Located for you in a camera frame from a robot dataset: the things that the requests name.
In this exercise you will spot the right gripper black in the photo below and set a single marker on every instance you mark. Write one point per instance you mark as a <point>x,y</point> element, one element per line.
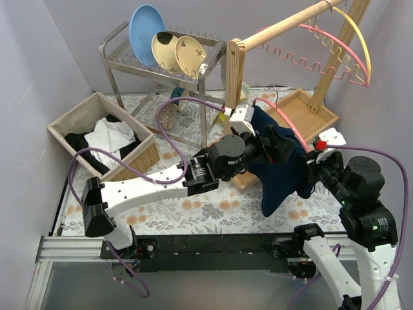
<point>315,167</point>

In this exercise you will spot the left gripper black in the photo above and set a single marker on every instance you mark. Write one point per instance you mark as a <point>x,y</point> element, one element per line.
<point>268,144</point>

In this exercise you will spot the dark blue denim skirt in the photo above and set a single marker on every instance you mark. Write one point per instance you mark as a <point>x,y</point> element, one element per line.
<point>279,180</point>

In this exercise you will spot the pink wavy hanger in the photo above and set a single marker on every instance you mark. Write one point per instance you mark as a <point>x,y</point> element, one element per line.
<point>303,62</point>
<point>275,102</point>

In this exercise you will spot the white cloth garment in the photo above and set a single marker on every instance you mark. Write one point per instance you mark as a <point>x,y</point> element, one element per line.
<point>115,137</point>

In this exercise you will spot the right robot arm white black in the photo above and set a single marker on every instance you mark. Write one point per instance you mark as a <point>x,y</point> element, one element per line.
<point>370,227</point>

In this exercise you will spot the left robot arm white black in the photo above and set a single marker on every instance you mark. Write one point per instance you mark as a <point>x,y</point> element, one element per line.
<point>221,161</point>

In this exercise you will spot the yellow wavy hanger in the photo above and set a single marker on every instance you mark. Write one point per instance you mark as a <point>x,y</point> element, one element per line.
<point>358,35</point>

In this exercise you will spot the wooden clothes rack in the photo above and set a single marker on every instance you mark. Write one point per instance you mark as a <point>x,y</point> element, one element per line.
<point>307,108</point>

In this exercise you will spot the floral white bowl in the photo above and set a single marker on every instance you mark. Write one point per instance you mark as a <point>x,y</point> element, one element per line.
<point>245,91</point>

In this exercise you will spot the floral table mat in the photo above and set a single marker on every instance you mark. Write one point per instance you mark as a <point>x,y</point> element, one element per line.
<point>225,210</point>

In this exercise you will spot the patterned red bowl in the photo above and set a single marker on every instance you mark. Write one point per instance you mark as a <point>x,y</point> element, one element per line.
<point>168,116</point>

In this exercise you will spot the teal cup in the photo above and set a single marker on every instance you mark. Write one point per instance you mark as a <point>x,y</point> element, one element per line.
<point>179,92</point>

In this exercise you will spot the steel dish rack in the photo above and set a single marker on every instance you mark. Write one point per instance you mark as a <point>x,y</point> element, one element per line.
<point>123,60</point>

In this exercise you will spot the cream floral plate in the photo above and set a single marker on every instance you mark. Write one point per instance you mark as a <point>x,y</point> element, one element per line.
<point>190,54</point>

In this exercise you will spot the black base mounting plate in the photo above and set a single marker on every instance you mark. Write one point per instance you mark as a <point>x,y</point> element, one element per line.
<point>216,252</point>

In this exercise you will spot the cream plate dark spot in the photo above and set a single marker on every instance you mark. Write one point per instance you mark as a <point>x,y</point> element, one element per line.
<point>163,49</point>

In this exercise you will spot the blue plate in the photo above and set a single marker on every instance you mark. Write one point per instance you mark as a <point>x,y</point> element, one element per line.
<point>144,24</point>

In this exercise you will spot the wicker laundry basket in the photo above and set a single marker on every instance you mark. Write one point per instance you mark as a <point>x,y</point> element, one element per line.
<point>82,118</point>

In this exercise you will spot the black cloth garment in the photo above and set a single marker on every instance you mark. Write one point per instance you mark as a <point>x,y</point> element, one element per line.
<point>98,161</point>

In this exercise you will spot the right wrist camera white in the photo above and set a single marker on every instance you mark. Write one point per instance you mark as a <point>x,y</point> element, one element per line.
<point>324,140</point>

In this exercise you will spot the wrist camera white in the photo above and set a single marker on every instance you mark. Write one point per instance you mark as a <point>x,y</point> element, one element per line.
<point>324,140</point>
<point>240,119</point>

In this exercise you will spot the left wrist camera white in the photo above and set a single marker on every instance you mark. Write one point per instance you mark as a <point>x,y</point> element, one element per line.
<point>240,119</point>

